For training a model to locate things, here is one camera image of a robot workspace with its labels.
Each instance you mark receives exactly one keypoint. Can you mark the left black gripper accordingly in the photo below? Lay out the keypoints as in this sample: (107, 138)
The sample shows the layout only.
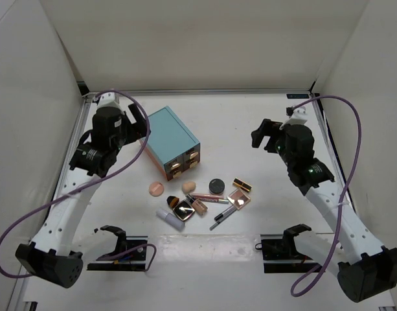
(137, 129)

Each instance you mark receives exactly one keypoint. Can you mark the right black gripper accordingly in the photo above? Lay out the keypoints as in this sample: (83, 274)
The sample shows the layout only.
(267, 128)

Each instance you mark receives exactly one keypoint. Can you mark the teal orange drawer organizer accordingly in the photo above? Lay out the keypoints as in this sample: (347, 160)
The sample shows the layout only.
(171, 146)

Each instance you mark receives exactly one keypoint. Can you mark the black gold lipstick case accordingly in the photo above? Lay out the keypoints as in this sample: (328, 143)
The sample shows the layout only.
(242, 185)

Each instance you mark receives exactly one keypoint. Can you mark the eyeshadow palette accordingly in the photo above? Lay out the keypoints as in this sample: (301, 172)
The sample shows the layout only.
(239, 199)

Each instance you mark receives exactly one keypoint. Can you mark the round black compact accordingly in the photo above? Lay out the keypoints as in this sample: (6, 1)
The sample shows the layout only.
(216, 186)

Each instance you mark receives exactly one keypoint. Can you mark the pink tube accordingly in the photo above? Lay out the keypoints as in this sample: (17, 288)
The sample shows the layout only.
(207, 197)

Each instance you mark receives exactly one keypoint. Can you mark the black silver eyeliner pen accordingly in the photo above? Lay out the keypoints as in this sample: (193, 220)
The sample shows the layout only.
(223, 216)

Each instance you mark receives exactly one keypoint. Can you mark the black gold square compact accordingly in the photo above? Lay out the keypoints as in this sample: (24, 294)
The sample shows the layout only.
(183, 210)

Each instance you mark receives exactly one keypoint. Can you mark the red lip gloss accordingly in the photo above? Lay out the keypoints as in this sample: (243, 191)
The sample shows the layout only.
(214, 201)

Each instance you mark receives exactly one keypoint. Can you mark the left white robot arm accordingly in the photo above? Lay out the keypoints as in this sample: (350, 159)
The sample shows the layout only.
(49, 255)

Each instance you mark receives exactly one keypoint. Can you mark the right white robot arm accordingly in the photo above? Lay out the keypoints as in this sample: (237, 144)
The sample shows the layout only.
(362, 265)

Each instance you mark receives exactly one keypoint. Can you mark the beige makeup sponge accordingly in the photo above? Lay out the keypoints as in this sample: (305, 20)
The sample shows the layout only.
(188, 187)

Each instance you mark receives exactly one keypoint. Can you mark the round peach powder puff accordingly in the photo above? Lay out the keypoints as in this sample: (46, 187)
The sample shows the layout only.
(156, 189)

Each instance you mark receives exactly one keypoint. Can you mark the small black kabuki brush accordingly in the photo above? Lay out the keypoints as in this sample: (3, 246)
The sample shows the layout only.
(172, 201)

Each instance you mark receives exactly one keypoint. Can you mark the foundation bottle black cap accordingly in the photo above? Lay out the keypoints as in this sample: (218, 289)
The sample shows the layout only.
(197, 205)

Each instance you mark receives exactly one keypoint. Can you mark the white lavender bottle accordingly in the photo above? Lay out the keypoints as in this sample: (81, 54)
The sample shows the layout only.
(170, 219)

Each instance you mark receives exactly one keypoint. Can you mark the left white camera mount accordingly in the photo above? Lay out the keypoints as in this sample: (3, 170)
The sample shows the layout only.
(109, 99)

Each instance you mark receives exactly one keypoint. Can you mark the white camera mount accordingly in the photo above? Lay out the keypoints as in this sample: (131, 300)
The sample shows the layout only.
(296, 116)
(109, 99)

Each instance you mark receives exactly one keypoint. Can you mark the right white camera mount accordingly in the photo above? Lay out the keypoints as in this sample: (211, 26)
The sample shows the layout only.
(296, 116)

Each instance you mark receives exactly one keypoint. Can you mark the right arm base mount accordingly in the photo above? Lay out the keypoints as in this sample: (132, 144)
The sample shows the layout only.
(280, 255)

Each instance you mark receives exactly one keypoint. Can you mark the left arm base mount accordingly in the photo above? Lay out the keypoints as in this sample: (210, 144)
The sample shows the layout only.
(127, 254)

